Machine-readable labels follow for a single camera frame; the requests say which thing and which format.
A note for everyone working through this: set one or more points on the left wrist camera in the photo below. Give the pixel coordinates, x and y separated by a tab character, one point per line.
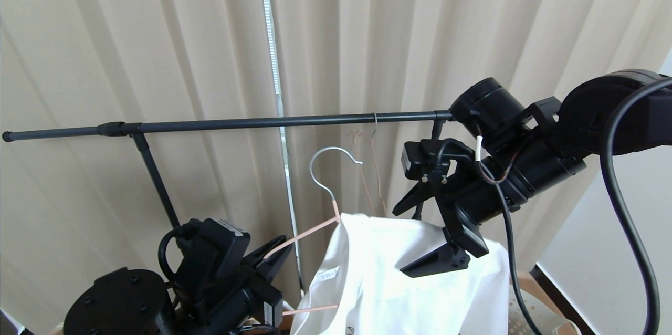
215	251

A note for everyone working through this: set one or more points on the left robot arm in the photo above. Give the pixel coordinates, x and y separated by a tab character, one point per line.
121	303

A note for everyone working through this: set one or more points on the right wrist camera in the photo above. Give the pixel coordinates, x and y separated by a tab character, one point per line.
422	159

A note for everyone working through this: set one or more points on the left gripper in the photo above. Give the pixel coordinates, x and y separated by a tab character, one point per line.
252	293

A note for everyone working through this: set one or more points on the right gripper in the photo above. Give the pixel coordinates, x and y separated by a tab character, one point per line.
472	203

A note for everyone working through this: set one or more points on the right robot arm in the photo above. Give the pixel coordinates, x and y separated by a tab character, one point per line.
604	114

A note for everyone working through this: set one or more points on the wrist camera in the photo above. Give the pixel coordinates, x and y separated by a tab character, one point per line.
422	159
215	251

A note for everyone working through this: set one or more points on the black clothes rack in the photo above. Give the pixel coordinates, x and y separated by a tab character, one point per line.
210	125

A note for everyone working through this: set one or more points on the beige curtain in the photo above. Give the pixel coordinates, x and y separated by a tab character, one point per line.
131	35

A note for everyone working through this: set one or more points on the white laundry basket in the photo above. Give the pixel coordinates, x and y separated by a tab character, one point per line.
546	319

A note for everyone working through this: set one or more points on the white printed t-shirt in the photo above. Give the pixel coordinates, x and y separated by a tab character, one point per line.
378	282

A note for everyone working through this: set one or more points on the pink clothes hanger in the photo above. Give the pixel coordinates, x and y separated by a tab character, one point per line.
375	121
302	235

